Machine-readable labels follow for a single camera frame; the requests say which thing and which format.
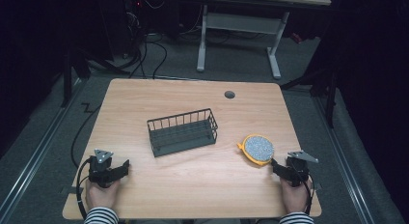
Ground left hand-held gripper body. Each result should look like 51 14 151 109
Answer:
88 148 116 188

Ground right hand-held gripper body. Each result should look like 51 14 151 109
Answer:
285 150 320 188

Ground person's left hand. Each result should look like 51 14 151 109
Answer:
85 178 122 210

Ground person's right hand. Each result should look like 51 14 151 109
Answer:
279 177 314 216

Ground yellow round scrubbing sponge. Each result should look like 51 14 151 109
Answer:
236 133 276 167

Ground black metal stand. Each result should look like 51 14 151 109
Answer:
60 44 129 108
279 63 340 129

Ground dark computer tower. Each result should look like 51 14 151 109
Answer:
97 0 148 59

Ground white-framed desk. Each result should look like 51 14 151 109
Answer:
196 0 333 81

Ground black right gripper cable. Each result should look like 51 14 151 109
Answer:
298 167 315 216

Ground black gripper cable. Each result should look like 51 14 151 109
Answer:
298 167 315 216
69 102 102 220

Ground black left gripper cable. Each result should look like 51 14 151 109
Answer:
69 102 102 220

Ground metal floor rail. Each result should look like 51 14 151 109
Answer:
312 97 376 224
0 78 85 220

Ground dark grey wire basket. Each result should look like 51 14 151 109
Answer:
146 107 219 158

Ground black floor cables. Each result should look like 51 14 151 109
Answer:
123 11 202 80

